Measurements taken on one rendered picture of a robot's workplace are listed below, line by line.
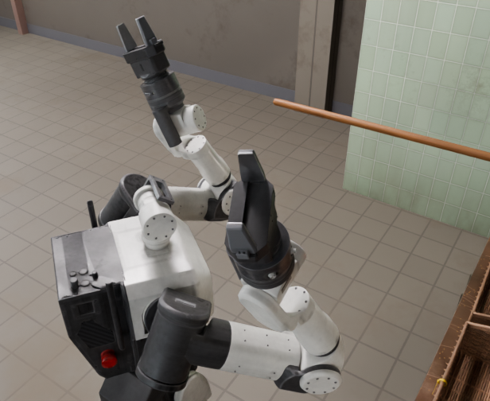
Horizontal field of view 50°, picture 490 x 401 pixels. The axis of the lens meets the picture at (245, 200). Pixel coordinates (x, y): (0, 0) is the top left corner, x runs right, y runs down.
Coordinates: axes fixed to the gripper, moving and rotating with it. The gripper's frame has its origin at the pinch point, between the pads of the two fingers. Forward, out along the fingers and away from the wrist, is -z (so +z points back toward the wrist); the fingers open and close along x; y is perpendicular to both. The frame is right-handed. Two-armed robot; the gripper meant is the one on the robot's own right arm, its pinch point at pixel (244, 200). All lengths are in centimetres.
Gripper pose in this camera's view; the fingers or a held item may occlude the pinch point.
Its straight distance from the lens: 65.8
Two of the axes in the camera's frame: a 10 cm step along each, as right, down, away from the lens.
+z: 1.9, 5.4, 8.2
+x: 1.2, -8.4, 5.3
